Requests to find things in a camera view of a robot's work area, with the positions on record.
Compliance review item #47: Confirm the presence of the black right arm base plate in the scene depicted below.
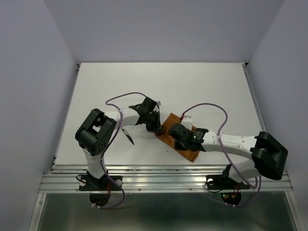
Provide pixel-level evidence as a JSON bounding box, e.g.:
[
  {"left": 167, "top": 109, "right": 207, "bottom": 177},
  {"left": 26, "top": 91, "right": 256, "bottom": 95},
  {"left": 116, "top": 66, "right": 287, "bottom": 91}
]
[{"left": 205, "top": 164, "right": 250, "bottom": 191}]

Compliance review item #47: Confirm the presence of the orange brown cloth napkin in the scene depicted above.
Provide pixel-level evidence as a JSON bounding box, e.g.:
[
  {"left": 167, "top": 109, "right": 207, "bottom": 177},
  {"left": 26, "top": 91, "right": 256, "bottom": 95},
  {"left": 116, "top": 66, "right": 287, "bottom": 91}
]
[{"left": 155, "top": 113, "right": 200, "bottom": 162}]

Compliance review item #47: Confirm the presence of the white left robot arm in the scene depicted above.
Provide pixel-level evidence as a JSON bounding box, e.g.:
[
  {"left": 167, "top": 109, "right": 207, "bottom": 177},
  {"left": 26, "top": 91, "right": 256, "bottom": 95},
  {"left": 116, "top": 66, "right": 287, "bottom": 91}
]
[{"left": 75, "top": 97, "right": 163, "bottom": 190}]

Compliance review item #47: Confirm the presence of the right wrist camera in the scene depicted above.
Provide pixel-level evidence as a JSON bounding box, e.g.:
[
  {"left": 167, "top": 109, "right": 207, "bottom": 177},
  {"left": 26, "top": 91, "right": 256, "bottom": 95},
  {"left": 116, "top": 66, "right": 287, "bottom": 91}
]
[{"left": 180, "top": 116, "right": 193, "bottom": 130}]

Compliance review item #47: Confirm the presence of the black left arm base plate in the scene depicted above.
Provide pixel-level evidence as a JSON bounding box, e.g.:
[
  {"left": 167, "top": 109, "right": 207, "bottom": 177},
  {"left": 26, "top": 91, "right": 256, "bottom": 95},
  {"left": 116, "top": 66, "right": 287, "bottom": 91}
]
[{"left": 76, "top": 174, "right": 120, "bottom": 192}]

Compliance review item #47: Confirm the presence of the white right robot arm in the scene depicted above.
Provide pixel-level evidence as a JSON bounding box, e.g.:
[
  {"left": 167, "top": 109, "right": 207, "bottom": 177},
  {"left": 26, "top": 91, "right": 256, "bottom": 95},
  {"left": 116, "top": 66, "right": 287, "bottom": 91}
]
[{"left": 168, "top": 124, "right": 288, "bottom": 188}]

